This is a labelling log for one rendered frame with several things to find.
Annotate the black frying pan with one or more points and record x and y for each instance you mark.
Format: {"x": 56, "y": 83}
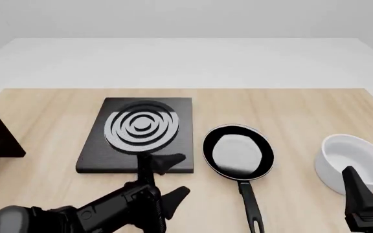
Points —
{"x": 238, "y": 171}

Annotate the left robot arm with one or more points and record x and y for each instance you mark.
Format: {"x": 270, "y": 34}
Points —
{"x": 108, "y": 211}

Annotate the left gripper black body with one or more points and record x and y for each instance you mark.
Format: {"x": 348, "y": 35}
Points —
{"x": 146, "y": 170}

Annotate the flat black stove plate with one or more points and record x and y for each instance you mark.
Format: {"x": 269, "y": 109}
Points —
{"x": 105, "y": 155}

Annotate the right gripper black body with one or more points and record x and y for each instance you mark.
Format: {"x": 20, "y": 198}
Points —
{"x": 368, "y": 222}

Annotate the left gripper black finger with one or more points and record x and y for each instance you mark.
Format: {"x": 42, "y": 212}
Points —
{"x": 167, "y": 161}
{"x": 175, "y": 197}

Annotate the white bowl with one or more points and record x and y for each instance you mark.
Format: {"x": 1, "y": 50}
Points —
{"x": 338, "y": 155}

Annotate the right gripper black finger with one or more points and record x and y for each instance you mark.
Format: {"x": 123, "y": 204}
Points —
{"x": 359, "y": 194}

